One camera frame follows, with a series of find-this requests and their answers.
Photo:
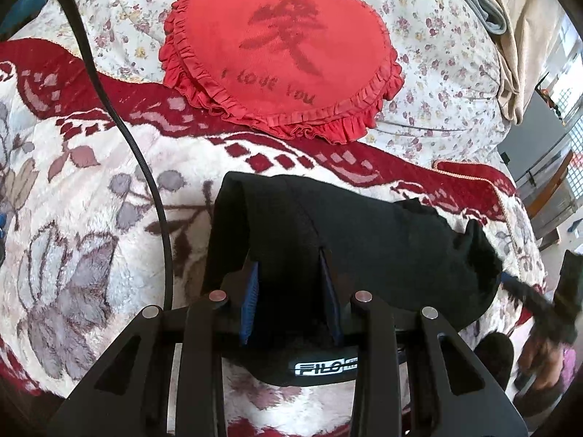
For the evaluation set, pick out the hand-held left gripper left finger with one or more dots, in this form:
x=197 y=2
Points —
x=248 y=300

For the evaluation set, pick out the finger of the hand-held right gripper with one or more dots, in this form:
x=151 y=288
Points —
x=530 y=302

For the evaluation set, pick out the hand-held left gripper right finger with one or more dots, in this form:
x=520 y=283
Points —
x=329 y=298

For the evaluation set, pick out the black pants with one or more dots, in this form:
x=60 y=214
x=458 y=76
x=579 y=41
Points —
x=364 y=236

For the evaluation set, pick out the person's right hand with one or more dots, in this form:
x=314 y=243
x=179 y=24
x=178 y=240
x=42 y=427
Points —
x=542 y=359

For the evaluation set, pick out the grey cabinet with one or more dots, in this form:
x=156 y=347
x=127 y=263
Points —
x=542 y=132

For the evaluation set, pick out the red and white plush blanket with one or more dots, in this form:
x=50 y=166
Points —
x=91 y=191

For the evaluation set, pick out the white floral quilt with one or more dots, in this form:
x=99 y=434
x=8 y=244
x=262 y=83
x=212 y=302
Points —
x=432 y=77

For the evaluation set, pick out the red heart-shaped ruffled pillow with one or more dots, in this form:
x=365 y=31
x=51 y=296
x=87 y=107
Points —
x=282 y=45

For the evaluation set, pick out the beige cloth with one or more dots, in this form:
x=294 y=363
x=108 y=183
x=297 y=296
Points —
x=524 y=32

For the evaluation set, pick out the grey-blue folded cloth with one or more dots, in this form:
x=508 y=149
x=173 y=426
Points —
x=489 y=13

